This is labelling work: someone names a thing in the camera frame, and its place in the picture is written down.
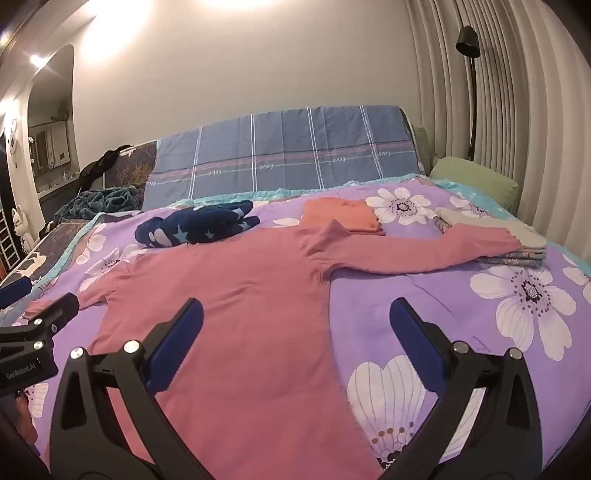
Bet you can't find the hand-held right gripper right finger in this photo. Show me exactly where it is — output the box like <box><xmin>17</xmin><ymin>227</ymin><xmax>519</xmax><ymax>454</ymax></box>
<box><xmin>383</xmin><ymin>298</ymin><xmax>542</xmax><ymax>480</ymax></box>

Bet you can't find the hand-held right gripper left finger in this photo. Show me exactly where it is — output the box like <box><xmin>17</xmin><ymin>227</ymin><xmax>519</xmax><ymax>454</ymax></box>
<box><xmin>48</xmin><ymin>298</ymin><xmax>204</xmax><ymax>480</ymax></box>

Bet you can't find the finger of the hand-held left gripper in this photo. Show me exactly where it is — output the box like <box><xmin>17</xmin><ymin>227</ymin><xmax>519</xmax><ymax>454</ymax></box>
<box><xmin>0</xmin><ymin>277</ymin><xmax>33</xmax><ymax>311</ymax></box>
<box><xmin>21</xmin><ymin>293</ymin><xmax>80</xmax><ymax>335</ymax></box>

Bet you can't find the pink sweater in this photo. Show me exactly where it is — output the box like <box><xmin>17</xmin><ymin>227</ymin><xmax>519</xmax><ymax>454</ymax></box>
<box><xmin>23</xmin><ymin>220</ymin><xmax>519</xmax><ymax>480</ymax></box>

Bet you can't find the person's left hand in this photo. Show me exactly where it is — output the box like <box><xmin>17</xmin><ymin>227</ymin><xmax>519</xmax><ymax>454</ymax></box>
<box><xmin>14</xmin><ymin>396</ymin><xmax>40</xmax><ymax>445</ymax></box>

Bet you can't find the purple floral blanket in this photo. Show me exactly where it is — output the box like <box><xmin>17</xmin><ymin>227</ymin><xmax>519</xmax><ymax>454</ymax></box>
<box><xmin>21</xmin><ymin>178</ymin><xmax>591</xmax><ymax>480</ymax></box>

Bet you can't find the white cat figurine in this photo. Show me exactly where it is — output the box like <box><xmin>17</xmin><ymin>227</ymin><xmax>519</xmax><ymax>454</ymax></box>
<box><xmin>11</xmin><ymin>205</ymin><xmax>37</xmax><ymax>254</ymax></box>

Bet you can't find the navy star-print garment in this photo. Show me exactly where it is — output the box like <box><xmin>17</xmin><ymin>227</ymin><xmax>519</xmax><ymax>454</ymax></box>
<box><xmin>135</xmin><ymin>200</ymin><xmax>260</xmax><ymax>248</ymax></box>

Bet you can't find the teal fleece blanket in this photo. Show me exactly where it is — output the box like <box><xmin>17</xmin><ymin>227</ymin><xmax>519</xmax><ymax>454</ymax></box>
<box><xmin>53</xmin><ymin>186</ymin><xmax>142</xmax><ymax>225</ymax></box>

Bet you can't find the pale grey folded garment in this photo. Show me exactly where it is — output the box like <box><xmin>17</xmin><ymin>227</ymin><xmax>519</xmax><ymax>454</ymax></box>
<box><xmin>434</xmin><ymin>207</ymin><xmax>548</xmax><ymax>253</ymax></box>

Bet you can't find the orange folded cloth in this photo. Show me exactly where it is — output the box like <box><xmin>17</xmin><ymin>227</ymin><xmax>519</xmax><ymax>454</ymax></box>
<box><xmin>300</xmin><ymin>197</ymin><xmax>387</xmax><ymax>237</ymax></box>

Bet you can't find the dark patterned bed sheet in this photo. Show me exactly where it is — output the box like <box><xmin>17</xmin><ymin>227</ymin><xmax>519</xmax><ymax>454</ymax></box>
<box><xmin>0</xmin><ymin>141</ymin><xmax>158</xmax><ymax>296</ymax></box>

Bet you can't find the green pillow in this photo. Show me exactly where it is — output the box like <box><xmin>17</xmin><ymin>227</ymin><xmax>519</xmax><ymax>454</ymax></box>
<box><xmin>412</xmin><ymin>124</ymin><xmax>435</xmax><ymax>176</ymax></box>
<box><xmin>429</xmin><ymin>157</ymin><xmax>520</xmax><ymax>213</ymax></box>

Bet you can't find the blue plaid quilt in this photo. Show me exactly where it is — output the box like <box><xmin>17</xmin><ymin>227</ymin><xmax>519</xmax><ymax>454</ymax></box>
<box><xmin>141</xmin><ymin>105</ymin><xmax>428</xmax><ymax>210</ymax></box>

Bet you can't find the pale pleated curtain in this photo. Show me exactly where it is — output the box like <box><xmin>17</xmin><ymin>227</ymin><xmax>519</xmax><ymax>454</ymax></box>
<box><xmin>405</xmin><ymin>0</ymin><xmax>591</xmax><ymax>259</ymax></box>

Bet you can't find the black floor lamp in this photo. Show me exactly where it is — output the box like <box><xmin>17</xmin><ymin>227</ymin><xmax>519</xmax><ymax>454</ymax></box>
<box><xmin>455</xmin><ymin>25</ymin><xmax>482</xmax><ymax>162</ymax></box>

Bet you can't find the arched wall mirror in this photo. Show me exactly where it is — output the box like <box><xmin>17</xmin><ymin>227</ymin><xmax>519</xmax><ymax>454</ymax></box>
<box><xmin>27</xmin><ymin>45</ymin><xmax>82</xmax><ymax>186</ymax></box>

